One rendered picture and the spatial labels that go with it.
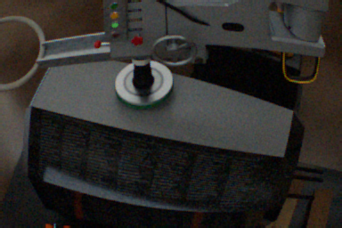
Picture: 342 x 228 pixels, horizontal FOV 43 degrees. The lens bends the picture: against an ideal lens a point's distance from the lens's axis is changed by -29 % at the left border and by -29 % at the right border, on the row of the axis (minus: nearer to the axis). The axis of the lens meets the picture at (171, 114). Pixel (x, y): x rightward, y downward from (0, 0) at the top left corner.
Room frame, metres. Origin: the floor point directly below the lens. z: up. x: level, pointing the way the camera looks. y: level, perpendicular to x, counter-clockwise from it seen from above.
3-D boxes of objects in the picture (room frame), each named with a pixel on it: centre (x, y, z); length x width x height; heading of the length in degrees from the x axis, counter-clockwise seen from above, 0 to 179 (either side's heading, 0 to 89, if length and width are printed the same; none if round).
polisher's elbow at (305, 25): (1.45, -0.56, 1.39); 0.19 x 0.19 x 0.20
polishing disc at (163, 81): (1.48, 0.09, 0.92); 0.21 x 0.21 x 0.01
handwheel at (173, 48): (1.35, -0.02, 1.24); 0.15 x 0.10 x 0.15; 88
